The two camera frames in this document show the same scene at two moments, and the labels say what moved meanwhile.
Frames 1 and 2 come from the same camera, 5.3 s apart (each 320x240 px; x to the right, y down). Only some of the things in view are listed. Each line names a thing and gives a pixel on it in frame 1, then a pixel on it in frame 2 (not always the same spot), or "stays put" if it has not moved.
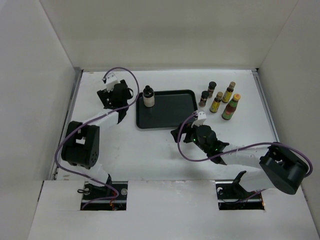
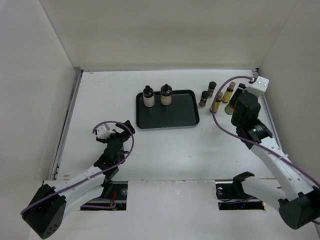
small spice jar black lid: x=212 y=85 stays put
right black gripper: x=187 y=138 to x=236 y=95
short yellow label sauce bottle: x=216 y=103 stays put
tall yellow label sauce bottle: x=228 y=93 stays put
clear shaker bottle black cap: x=148 y=96 stays put
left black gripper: x=105 y=96 to x=126 y=131
